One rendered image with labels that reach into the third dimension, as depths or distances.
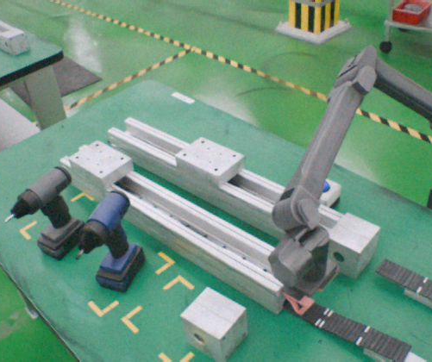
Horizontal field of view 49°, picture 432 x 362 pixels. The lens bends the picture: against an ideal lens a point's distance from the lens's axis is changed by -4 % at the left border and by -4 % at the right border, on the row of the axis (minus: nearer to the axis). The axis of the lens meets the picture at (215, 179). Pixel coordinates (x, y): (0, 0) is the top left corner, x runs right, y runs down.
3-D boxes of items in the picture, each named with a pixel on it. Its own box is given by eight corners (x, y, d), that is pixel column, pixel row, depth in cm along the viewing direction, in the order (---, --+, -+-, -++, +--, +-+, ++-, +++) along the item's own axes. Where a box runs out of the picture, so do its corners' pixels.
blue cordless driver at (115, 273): (148, 256, 124) (132, 190, 110) (112, 317, 110) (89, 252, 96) (122, 250, 126) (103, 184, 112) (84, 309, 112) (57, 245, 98)
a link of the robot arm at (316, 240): (335, 229, 91) (311, 216, 94) (315, 251, 87) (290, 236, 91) (333, 254, 95) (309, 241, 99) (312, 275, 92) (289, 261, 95)
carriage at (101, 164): (135, 177, 140) (131, 158, 136) (106, 197, 134) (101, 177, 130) (102, 158, 149) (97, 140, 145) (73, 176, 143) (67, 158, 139)
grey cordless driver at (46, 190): (92, 231, 132) (72, 168, 119) (40, 280, 120) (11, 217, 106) (73, 222, 136) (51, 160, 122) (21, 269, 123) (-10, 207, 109)
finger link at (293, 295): (279, 312, 103) (280, 284, 97) (298, 290, 107) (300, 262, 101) (306, 327, 99) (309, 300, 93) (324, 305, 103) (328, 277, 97)
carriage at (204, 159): (245, 175, 137) (244, 155, 133) (220, 196, 131) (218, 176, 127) (203, 155, 146) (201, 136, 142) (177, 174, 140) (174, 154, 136)
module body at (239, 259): (302, 286, 112) (303, 262, 107) (276, 315, 107) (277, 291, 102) (91, 165, 156) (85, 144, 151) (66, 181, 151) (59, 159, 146)
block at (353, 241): (378, 248, 119) (385, 221, 114) (354, 280, 113) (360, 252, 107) (347, 234, 124) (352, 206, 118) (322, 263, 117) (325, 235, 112)
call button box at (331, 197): (340, 202, 134) (341, 184, 130) (321, 221, 129) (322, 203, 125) (315, 190, 138) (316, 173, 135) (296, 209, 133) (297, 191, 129)
